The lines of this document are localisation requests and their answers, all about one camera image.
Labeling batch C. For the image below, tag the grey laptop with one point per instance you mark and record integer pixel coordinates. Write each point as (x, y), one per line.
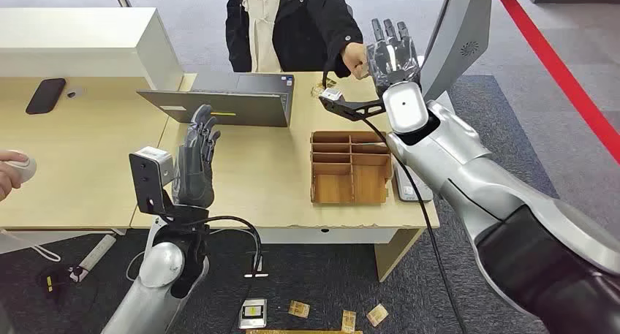
(232, 109)

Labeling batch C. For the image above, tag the black object with yellow label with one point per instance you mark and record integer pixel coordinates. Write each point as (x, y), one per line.
(51, 283)

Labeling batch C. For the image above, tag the gold patterned card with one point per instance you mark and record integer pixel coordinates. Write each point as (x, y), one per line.
(377, 315)
(299, 309)
(348, 321)

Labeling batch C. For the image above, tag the wooden desk leg panel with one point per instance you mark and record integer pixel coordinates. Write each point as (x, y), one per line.
(395, 254)

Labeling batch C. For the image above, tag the black smartphone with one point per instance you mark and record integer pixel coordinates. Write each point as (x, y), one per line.
(45, 96)

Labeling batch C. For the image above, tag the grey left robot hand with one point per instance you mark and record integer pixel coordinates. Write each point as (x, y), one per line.
(193, 177)

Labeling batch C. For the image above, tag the operator's hand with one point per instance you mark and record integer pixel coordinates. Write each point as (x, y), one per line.
(6, 177)

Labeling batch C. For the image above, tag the person's left hand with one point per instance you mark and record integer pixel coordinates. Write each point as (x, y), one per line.
(354, 60)

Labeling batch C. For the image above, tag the silver kiosk screen stand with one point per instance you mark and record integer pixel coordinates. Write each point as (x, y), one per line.
(455, 31)

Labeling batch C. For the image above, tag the white desk apron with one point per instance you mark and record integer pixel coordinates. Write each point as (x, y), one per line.
(339, 236)

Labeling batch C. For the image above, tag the wooden compartment organizer box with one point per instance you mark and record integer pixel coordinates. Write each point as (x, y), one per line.
(334, 186)

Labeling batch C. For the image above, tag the white and black small device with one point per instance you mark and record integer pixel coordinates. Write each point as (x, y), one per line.
(253, 314)

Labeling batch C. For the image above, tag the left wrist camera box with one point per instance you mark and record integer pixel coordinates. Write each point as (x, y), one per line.
(147, 177)

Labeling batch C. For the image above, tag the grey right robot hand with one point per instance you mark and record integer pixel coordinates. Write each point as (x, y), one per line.
(395, 60)

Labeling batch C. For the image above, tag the person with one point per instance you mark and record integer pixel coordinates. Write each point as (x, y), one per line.
(310, 27)

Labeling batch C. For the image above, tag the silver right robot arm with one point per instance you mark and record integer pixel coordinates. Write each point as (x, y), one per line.
(484, 191)

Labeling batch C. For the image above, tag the small round grey object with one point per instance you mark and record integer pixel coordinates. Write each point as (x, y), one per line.
(73, 93)

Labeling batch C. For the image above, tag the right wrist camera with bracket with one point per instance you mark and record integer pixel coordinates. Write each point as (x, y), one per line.
(351, 110)

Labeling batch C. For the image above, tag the pale grey card reader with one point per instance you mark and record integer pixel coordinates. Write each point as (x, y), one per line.
(409, 192)

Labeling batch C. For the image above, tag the white power strip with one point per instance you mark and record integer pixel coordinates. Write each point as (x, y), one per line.
(97, 252)

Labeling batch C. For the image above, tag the white handheld controller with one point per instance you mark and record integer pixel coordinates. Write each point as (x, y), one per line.
(26, 169)

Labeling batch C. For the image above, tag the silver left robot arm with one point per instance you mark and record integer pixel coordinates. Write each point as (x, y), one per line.
(162, 269)

